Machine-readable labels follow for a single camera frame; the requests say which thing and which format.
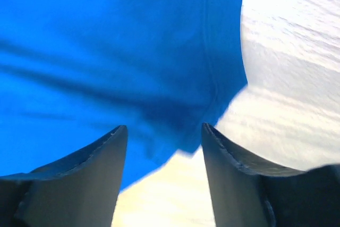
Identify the blue t shirt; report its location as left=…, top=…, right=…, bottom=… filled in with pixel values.
left=1, top=0, right=247, bottom=188

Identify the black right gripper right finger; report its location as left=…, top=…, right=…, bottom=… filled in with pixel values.
left=201, top=123, right=339, bottom=226

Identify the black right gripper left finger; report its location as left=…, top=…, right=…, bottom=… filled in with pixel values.
left=1, top=125, right=128, bottom=227

